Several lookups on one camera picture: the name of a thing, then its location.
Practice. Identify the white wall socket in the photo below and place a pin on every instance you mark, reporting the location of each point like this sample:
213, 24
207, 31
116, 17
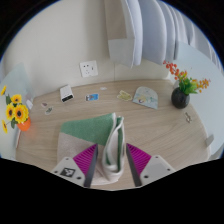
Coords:
89, 68

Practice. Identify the small round green sticker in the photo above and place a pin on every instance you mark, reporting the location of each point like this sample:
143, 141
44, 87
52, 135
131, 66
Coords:
49, 110

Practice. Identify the pale yellow sticker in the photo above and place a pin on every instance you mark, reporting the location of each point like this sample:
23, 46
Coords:
124, 95

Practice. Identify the white partition clip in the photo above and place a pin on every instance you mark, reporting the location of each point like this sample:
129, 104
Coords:
29, 104
209, 140

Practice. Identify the frosted glass desk partition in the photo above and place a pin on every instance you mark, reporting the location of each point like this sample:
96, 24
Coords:
213, 110
13, 80

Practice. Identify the white pleated curtain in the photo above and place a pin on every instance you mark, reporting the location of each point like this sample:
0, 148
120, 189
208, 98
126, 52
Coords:
150, 33

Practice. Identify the orange flowers with green leaves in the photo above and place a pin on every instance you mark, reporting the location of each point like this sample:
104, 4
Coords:
186, 85

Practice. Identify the blue rectangular sticker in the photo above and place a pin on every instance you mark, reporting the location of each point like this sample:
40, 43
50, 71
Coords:
92, 97

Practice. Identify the black round vase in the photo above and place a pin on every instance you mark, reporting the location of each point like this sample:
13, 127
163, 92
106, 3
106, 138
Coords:
180, 98

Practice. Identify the arch-shaped pale blue card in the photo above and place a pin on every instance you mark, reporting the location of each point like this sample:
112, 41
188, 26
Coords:
146, 98

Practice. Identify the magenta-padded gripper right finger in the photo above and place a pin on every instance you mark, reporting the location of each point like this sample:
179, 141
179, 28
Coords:
156, 168

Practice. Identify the orange round vase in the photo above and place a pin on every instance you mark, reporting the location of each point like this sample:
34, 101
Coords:
25, 125

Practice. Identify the small pale cartoon sticker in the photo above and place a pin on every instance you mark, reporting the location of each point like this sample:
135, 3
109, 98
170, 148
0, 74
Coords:
188, 117

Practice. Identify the yellow artificial sunflower bouquet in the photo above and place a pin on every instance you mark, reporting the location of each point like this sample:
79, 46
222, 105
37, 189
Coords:
18, 113

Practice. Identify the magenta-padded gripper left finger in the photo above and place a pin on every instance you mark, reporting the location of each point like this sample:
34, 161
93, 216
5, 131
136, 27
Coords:
68, 171

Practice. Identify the beige towel with green side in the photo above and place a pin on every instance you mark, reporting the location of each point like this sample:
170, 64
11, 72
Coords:
90, 130

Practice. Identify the tiny white oval sticker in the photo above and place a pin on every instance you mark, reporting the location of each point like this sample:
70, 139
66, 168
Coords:
103, 88

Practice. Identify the small white box device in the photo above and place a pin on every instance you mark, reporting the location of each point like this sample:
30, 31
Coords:
66, 93

